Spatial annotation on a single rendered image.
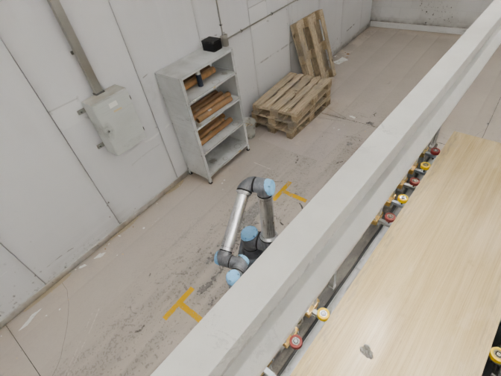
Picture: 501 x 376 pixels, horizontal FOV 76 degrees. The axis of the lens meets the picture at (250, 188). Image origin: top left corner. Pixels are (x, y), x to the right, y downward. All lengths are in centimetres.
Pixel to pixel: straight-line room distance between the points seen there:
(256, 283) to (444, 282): 206
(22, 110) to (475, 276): 375
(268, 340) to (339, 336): 160
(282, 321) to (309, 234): 17
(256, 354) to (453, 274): 211
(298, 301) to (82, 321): 337
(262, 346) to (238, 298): 11
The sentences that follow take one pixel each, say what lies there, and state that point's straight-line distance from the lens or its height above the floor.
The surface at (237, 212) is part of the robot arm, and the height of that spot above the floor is 132.
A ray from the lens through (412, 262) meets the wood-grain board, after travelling 258.
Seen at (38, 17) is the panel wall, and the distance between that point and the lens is 346.
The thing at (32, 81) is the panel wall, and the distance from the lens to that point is 347.
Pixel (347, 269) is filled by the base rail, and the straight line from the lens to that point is 269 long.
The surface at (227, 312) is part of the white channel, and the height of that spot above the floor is 246.
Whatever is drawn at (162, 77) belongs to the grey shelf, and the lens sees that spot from 395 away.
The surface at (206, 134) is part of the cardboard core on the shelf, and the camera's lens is 450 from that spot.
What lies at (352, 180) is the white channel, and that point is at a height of 246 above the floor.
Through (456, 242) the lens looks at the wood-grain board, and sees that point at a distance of 278.
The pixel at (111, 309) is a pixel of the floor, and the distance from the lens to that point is 381.
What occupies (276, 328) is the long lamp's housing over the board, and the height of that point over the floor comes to 237.
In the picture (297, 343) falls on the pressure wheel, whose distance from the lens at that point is 220.
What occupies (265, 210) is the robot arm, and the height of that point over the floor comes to 122.
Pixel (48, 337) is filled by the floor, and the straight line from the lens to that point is 403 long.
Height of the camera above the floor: 297
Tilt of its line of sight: 43 degrees down
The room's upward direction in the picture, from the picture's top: 10 degrees counter-clockwise
